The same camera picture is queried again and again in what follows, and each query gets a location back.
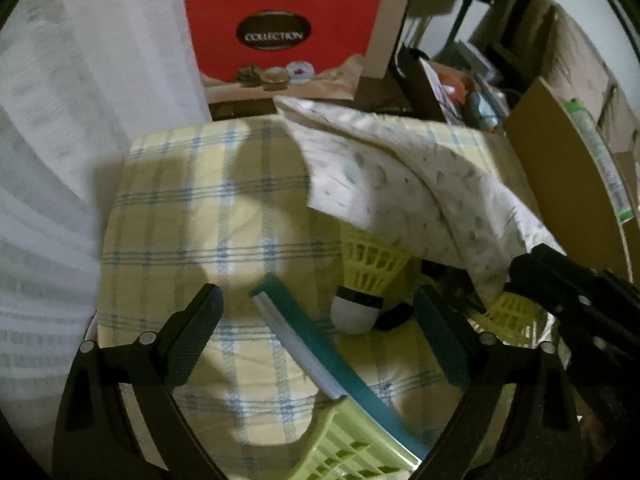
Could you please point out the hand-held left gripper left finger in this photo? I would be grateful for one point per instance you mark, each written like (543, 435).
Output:
(197, 330)

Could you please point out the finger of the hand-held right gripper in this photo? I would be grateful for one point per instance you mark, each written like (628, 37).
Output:
(565, 290)

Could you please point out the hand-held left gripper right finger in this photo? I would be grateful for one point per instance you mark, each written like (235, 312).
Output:
(440, 335)

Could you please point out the floral white pillow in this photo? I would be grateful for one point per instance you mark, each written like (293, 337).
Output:
(400, 170)

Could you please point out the yellow shuttlecock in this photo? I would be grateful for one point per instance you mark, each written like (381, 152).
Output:
(367, 265)
(515, 317)

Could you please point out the yellow plaid bedsheet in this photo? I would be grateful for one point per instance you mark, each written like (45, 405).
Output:
(200, 210)

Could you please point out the teal book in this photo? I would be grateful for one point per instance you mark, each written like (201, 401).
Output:
(320, 340)

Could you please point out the wooden board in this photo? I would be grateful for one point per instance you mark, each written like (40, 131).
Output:
(560, 170)

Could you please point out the green spray can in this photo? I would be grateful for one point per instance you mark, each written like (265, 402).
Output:
(597, 150)

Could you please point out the light green plastic basket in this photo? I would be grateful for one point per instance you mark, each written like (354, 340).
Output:
(340, 440)

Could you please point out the white curtain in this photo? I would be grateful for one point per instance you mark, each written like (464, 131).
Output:
(75, 135)

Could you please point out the white printed card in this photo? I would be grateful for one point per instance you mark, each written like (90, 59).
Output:
(440, 90)

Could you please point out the red collection gift box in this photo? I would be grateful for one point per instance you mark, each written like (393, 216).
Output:
(215, 35)

